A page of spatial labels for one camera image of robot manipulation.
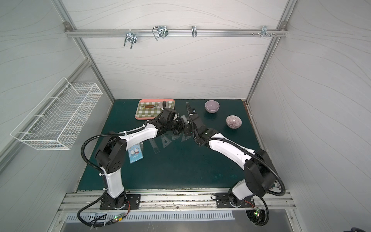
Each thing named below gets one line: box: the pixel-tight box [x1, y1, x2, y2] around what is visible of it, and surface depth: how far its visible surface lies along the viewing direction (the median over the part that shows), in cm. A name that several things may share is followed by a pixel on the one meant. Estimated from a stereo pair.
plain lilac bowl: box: [204, 100, 220, 114], surface depth 114 cm
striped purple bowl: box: [225, 114, 243, 130], surface depth 106 cm
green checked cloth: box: [135, 101, 175, 118], surface depth 114 cm
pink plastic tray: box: [134, 98, 176, 121], surface depth 117 cm
